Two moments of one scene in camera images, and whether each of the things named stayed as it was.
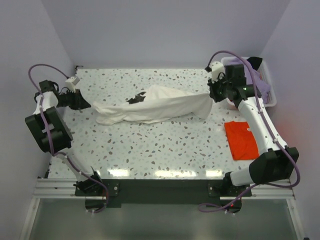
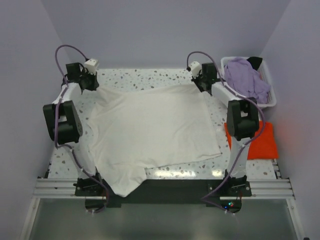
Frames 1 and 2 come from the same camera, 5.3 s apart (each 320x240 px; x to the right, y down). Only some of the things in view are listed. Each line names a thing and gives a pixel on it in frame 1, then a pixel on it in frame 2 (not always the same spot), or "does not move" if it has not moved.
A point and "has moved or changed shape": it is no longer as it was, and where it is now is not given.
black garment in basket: x=255 y=61 does not move
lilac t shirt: x=263 y=88 does not move
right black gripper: x=212 y=87 → x=195 y=80
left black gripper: x=79 y=102 → x=95 y=83
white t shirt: x=155 y=103 has moved or changed shape
